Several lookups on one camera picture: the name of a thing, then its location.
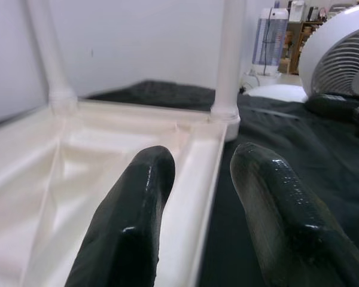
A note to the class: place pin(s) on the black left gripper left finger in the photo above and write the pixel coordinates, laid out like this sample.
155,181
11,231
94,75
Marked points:
128,227

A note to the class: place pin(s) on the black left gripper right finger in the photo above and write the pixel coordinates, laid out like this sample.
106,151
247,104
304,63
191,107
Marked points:
290,227

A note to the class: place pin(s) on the white plastic table top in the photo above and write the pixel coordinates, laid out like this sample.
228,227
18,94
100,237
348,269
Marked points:
48,179

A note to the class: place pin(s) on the white plastic table leg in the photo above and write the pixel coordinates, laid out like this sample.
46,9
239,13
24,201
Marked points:
230,53
52,53

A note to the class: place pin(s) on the black table cloth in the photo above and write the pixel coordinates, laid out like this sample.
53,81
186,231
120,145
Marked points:
287,128

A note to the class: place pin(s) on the white electric fan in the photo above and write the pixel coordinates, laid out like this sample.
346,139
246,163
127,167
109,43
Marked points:
338,53

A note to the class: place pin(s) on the wooden glass door cabinet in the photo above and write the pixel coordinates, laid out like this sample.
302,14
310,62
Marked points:
299,45

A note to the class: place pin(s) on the white blue standing appliance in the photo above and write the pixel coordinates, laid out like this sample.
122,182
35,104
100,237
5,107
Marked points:
270,42

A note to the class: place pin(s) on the white coffee machine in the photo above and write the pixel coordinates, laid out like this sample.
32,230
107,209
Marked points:
297,10

